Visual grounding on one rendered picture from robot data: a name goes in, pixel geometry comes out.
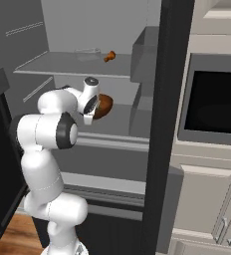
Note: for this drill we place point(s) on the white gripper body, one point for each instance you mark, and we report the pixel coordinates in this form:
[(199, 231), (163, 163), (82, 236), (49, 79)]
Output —
[(88, 119)]

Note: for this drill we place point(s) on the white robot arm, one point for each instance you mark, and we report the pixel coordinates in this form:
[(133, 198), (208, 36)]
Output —
[(41, 172)]

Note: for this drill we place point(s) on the brown bowl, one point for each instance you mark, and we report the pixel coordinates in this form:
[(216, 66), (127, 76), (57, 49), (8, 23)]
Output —
[(104, 105)]

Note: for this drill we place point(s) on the glass fridge shelf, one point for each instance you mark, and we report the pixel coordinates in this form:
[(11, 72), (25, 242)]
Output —
[(120, 121), (71, 64)]

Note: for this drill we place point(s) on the grey fridge crisper drawer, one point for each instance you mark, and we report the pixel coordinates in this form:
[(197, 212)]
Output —
[(114, 162)]

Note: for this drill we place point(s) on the chicken drumstick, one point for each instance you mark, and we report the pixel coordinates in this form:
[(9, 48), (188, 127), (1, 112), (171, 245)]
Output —
[(109, 57)]

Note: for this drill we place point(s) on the black fridge door with bins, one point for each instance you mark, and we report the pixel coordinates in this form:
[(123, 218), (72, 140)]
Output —
[(169, 99)]

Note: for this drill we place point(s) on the clear glass container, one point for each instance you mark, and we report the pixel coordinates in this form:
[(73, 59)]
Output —
[(87, 52)]

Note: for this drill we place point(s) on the black freezer drawer front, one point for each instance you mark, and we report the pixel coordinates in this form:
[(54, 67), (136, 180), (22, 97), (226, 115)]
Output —
[(111, 235)]

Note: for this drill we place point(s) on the grey built-in oven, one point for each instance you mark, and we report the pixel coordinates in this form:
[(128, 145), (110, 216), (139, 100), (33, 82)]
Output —
[(213, 103)]

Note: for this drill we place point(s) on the beige drawer front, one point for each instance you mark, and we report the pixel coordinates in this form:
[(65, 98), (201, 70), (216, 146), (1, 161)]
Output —
[(203, 248)]

